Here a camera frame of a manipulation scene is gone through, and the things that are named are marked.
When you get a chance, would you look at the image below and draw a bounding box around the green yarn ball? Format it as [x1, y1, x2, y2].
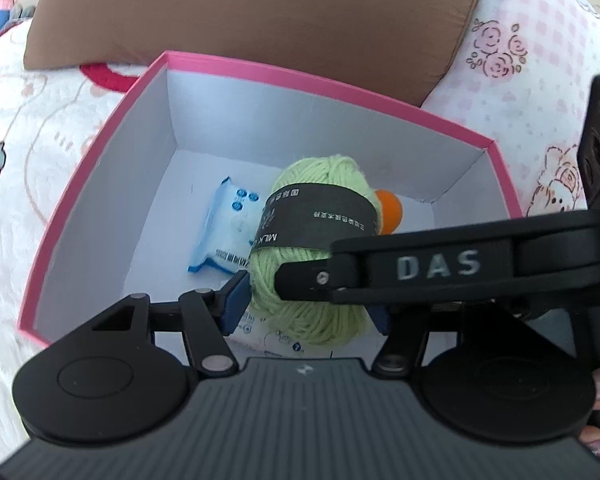
[249, 155, 382, 347]

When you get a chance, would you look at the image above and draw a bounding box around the small white tissue pack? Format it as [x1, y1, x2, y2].
[226, 310, 386, 362]

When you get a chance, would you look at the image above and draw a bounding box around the blue wet wipes pack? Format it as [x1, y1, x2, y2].
[187, 177, 263, 274]

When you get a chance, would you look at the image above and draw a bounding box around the pink checkered pillow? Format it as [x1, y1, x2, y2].
[422, 0, 600, 216]

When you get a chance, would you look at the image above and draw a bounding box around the brown pillow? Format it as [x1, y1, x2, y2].
[23, 0, 478, 105]

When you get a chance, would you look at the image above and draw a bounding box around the pink cardboard box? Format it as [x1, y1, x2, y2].
[18, 52, 521, 344]

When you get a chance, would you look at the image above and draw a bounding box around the orange makeup sponge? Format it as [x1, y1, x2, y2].
[375, 190, 403, 235]

